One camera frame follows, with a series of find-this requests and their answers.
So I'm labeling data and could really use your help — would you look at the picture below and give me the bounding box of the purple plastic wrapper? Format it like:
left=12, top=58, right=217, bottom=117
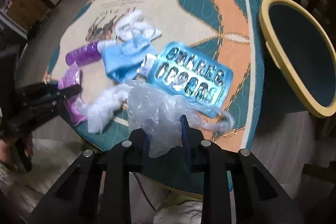
left=58, top=63, right=87, bottom=126

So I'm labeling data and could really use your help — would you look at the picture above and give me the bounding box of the clear plastic bag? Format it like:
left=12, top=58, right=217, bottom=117
left=126, top=80, right=235, bottom=158

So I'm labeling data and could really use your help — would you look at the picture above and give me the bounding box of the yellow rimmed teal trash bin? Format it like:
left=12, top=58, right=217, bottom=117
left=259, top=0, right=335, bottom=118

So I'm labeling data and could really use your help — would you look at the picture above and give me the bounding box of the person's left hand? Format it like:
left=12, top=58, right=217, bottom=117
left=1, top=134, right=34, bottom=172

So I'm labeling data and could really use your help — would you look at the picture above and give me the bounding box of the white crumpled tissue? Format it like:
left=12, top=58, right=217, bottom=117
left=75, top=84, right=131, bottom=134

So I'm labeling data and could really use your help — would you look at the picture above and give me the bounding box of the purple tube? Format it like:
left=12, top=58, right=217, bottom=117
left=65, top=39, right=117, bottom=67

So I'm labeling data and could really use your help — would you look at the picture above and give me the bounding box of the white face mask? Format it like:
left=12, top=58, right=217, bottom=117
left=113, top=9, right=162, bottom=42

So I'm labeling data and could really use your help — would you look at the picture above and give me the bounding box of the blue pill blister tray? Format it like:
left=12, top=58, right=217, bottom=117
left=146, top=42, right=234, bottom=118

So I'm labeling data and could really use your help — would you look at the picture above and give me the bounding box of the teal orange patterned mat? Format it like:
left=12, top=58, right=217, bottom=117
left=41, top=0, right=264, bottom=196

